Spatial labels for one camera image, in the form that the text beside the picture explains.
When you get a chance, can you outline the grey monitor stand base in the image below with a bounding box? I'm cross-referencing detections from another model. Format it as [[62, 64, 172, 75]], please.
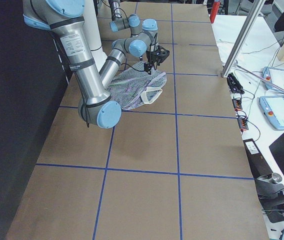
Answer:
[[254, 172, 284, 223]]

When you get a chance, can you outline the navy white striped polo shirt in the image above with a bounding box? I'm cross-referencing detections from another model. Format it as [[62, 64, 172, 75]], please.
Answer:
[[107, 61, 167, 110]]

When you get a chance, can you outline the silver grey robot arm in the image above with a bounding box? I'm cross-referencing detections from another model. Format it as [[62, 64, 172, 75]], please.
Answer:
[[107, 0, 148, 66], [23, 0, 170, 129]]

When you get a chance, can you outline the red bottle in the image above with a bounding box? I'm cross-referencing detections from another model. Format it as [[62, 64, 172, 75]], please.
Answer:
[[209, 0, 221, 24]]

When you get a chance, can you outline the long black box white label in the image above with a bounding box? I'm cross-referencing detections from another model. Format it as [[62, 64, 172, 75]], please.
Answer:
[[243, 138, 273, 179]]

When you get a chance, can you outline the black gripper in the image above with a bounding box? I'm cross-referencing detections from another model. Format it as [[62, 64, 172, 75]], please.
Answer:
[[139, 45, 170, 75]]

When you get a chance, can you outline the upper blue teach pendant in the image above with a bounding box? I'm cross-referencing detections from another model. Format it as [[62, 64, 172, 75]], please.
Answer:
[[262, 67, 284, 89]]

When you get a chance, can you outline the black orange connector box lower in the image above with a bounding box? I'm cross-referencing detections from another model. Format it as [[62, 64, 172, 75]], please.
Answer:
[[237, 116, 249, 132]]

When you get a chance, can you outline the lower blue teach pendant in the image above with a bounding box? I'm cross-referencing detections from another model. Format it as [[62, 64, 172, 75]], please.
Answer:
[[258, 95, 284, 131]]

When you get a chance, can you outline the black orange connector box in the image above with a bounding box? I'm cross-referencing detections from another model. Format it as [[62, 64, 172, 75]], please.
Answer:
[[237, 116, 249, 132], [232, 98, 243, 111]]

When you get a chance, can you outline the aluminium frame post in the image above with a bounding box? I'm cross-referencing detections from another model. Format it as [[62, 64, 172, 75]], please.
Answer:
[[221, 0, 265, 78]]

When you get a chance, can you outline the black power strip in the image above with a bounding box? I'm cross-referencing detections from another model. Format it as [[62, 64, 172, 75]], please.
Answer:
[[226, 72, 245, 94]]

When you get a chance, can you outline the black orange connector box upper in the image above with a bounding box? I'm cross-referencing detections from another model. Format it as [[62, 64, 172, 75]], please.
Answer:
[[232, 98, 243, 111]]

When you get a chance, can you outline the blue teach pendant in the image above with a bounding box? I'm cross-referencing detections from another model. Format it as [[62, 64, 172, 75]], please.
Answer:
[[258, 95, 284, 131], [262, 67, 284, 89]]

